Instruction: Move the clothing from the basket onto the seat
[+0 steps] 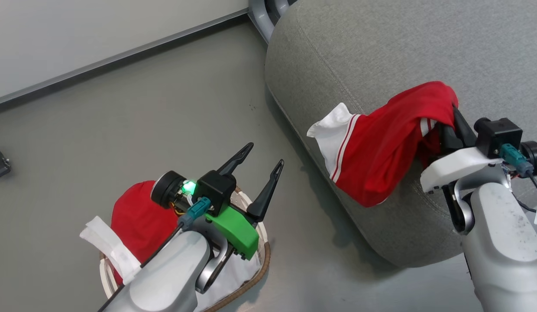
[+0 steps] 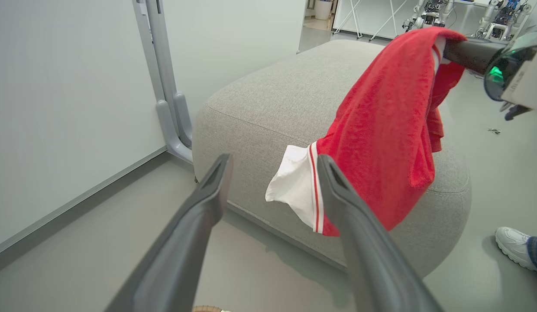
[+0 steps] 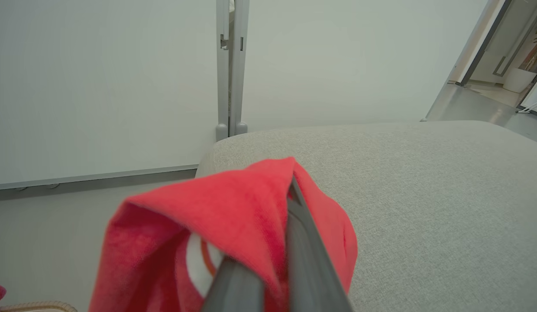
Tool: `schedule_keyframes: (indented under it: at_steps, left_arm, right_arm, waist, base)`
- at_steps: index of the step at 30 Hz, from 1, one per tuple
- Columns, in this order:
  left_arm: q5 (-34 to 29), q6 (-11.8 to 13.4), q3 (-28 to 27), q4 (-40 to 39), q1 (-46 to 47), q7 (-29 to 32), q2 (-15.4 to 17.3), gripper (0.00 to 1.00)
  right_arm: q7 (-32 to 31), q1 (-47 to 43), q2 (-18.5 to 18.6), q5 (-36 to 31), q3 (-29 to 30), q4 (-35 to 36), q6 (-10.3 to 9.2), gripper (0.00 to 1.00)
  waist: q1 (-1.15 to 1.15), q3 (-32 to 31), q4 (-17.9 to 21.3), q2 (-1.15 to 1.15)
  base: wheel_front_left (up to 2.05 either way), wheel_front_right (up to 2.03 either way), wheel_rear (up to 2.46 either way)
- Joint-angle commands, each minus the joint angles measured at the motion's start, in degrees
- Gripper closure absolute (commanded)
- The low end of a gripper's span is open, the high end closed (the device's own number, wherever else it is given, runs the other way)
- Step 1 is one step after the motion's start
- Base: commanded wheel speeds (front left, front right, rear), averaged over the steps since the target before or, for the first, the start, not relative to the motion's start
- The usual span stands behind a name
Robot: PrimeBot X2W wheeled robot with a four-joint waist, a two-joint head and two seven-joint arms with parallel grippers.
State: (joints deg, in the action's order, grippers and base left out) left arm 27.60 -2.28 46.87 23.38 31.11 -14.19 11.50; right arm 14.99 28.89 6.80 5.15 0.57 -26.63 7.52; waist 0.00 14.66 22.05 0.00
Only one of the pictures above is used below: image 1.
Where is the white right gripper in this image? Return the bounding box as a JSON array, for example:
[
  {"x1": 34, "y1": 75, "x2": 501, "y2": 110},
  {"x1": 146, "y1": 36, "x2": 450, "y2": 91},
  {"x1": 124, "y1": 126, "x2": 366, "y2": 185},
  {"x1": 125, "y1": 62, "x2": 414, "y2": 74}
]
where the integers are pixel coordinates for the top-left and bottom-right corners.
[{"x1": 420, "y1": 107, "x2": 504, "y2": 194}]

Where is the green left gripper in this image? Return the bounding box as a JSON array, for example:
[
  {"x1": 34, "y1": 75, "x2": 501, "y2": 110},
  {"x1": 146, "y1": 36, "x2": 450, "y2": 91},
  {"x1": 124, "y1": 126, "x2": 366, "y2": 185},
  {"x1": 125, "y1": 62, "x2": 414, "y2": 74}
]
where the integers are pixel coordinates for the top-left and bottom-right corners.
[{"x1": 205, "y1": 142, "x2": 285, "y2": 261}]

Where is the red shirt white sleeve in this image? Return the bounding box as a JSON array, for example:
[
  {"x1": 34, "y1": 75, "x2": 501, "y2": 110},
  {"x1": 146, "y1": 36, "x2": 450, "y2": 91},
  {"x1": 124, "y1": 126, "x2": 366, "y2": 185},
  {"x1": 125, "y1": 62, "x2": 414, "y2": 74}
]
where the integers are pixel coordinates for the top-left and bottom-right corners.
[
  {"x1": 80, "y1": 180, "x2": 181, "y2": 285},
  {"x1": 307, "y1": 81, "x2": 460, "y2": 208}
]

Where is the white basket brown woven rim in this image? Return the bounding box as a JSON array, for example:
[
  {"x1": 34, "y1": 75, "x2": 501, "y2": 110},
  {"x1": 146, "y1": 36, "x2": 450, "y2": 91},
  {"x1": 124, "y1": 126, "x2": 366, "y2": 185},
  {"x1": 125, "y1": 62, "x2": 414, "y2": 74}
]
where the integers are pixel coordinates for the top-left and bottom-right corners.
[{"x1": 99, "y1": 186, "x2": 272, "y2": 312}]

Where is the grey fabric sofa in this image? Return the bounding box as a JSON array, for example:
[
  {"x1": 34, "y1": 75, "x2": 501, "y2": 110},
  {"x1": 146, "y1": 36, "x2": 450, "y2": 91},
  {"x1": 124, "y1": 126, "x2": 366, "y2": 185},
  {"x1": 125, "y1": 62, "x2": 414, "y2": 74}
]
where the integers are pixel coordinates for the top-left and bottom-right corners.
[{"x1": 264, "y1": 0, "x2": 537, "y2": 267}]

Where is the grey aluminium baseboard strip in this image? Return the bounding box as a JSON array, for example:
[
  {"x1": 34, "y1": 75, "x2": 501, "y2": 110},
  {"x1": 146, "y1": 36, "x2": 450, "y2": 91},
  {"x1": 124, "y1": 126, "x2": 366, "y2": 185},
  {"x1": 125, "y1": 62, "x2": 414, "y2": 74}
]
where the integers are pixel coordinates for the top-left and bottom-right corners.
[{"x1": 0, "y1": 8, "x2": 251, "y2": 114}]

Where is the grey metal tube frame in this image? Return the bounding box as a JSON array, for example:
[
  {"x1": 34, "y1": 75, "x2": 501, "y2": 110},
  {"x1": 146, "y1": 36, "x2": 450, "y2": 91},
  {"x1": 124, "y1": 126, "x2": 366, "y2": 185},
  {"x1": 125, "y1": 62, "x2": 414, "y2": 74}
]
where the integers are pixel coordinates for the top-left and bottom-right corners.
[{"x1": 249, "y1": 0, "x2": 297, "y2": 44}]

